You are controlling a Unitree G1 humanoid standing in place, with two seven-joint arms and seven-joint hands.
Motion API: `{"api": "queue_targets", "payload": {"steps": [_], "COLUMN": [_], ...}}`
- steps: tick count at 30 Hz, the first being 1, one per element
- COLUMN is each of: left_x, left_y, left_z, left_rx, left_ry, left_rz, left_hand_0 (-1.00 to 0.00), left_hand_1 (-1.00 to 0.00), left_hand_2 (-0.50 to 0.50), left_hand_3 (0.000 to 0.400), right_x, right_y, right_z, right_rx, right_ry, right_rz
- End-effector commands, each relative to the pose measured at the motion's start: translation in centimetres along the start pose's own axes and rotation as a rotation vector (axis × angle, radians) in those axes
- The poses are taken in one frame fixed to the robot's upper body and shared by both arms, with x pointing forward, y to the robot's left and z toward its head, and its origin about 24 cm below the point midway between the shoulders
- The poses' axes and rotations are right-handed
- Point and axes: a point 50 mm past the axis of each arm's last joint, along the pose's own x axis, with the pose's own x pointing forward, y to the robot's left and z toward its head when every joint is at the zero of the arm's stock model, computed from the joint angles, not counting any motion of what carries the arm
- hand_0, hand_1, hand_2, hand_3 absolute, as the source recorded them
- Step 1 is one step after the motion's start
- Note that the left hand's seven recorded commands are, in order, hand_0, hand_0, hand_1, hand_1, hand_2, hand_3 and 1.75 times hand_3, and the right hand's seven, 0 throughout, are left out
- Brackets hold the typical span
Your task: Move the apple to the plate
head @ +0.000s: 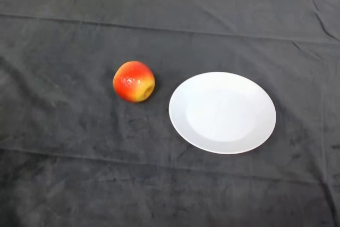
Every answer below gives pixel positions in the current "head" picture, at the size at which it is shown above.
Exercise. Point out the red and yellow apple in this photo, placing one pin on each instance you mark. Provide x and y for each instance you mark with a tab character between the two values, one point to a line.
132	80

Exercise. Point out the white round plate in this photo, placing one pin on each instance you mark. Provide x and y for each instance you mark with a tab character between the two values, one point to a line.
222	112

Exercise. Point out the black table cloth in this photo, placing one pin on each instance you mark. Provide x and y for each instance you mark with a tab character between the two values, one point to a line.
79	158

